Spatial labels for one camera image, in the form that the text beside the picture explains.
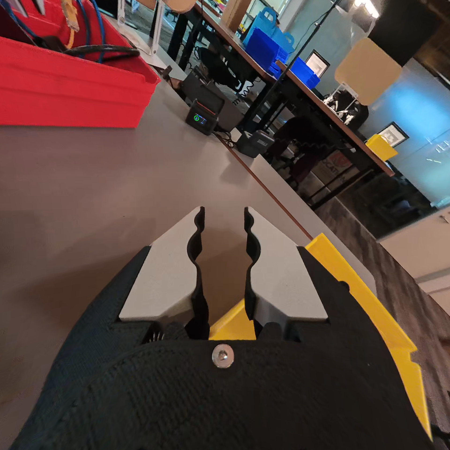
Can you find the black printed shirt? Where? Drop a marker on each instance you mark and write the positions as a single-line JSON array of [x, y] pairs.
[[351, 112]]

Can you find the red plastic bin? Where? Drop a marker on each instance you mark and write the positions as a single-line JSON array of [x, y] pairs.
[[70, 91]]

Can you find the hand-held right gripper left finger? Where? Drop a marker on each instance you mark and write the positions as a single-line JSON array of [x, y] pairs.
[[161, 281]]

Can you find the brown work table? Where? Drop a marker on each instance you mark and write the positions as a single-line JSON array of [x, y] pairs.
[[351, 133]]

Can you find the large yellow plastic bin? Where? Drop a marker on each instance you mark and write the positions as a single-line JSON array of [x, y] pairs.
[[365, 306]]

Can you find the black framed picture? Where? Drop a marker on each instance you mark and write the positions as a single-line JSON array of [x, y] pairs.
[[393, 135], [317, 64]]

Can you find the small yellow bin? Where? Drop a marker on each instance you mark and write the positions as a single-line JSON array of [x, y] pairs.
[[379, 149]]

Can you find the black portable power station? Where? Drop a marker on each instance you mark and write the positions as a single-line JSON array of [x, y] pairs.
[[204, 119]]

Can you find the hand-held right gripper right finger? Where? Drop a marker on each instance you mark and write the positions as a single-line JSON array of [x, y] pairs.
[[284, 281]]

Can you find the tan rounded board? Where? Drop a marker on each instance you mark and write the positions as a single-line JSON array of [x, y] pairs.
[[369, 70]]

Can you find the stack of blue bins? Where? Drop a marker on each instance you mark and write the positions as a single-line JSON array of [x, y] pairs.
[[263, 45]]

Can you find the black battery charger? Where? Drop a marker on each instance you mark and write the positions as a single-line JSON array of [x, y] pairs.
[[255, 142]]

